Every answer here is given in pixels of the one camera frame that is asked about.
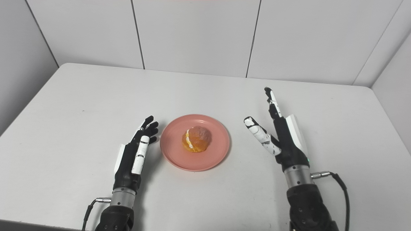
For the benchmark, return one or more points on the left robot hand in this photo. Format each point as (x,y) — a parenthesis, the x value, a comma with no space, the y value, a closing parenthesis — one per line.
(135,157)

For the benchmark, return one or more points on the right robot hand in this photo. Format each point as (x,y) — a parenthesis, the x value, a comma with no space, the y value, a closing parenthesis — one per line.
(285,138)

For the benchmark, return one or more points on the pink round plate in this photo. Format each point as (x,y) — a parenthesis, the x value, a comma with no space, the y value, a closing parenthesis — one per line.
(195,142)

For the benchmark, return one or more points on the cream puff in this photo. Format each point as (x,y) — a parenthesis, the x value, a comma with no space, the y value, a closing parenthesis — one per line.
(196,139)

